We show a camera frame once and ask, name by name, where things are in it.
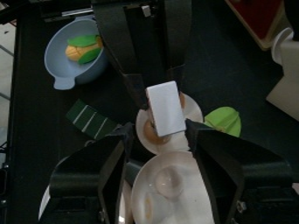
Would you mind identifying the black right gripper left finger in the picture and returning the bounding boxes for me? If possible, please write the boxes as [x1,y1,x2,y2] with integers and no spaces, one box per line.
[39,122,137,224]

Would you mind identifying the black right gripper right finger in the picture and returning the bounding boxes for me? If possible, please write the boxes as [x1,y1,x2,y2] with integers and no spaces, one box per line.
[183,118,299,224]

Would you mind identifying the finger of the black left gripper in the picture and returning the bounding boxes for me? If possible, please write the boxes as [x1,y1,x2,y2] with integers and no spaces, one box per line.
[91,0,150,111]
[163,0,193,90]

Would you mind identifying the white rectangular sushi piece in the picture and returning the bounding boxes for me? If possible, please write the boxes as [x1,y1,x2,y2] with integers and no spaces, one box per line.
[145,80,189,137]

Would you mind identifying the dark green striped seaweed piece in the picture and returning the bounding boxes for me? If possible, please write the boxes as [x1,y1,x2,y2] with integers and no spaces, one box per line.
[65,99,119,141]

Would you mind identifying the red wooden drawer box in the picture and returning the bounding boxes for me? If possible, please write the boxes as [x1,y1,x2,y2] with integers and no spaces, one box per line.
[225,0,290,52]

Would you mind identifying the yellow toy corn green leaves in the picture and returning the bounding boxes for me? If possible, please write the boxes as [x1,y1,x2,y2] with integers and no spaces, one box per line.
[65,34,106,66]

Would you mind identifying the silver metal bar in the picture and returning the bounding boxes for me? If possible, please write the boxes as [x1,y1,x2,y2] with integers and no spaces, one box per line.
[42,6,97,23]

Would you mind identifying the large white plate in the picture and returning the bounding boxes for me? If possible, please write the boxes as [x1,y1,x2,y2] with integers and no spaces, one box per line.
[117,150,217,224]

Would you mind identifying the light green toy leaf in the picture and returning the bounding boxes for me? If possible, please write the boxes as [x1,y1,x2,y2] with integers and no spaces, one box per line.
[204,106,244,138]

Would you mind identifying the white toy egg brown yolk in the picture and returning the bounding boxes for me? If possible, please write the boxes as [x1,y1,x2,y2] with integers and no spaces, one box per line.
[135,91,205,156]

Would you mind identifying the white container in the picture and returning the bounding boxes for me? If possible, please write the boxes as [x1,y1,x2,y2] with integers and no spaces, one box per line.
[266,27,299,122]

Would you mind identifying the light blue handled bowl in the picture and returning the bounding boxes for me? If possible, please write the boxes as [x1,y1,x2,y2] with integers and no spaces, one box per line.
[43,17,110,91]

